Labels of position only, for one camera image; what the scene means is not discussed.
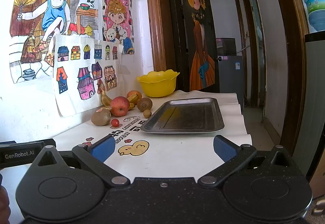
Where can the brown wooden door frame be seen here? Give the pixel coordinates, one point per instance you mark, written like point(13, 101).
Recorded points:
point(161, 35)

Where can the colourful houses drawing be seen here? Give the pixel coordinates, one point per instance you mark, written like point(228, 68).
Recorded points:
point(81, 66)

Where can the metal baking tray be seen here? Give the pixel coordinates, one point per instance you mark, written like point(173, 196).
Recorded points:
point(186, 116)

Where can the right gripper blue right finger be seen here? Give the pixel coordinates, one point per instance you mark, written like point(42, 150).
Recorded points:
point(235, 159)

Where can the small tan longan fruit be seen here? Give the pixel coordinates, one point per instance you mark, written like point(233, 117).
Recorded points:
point(147, 113)

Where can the brown kiwi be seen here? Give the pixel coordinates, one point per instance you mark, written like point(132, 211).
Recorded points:
point(144, 104)

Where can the large red apple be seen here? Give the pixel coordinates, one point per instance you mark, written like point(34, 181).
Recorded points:
point(119, 106)

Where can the boy with fan drawing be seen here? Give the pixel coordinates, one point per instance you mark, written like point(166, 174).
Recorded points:
point(34, 27)

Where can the kiwi with sticker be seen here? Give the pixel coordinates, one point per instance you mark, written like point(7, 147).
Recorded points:
point(101, 117)

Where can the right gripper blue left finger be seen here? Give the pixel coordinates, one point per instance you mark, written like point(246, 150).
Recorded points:
point(92, 158)

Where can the yellow banana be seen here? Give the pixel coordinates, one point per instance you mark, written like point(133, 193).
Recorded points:
point(133, 99)
point(105, 100)

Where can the girl with teddy drawing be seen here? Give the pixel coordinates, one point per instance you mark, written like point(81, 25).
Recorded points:
point(118, 23)

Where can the cherry tomato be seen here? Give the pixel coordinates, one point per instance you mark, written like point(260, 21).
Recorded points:
point(115, 123)

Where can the yellow plastic colander bowl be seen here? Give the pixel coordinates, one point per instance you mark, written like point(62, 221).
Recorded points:
point(158, 84)

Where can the person's left hand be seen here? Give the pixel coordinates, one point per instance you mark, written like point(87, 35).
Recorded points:
point(5, 210)

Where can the small orange-red apple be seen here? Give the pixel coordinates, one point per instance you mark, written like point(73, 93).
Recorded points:
point(135, 92)

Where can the dark door with lady poster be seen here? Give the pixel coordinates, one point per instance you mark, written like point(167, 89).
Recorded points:
point(195, 45)

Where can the grey washing machine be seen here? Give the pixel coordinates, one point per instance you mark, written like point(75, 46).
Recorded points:
point(231, 73)

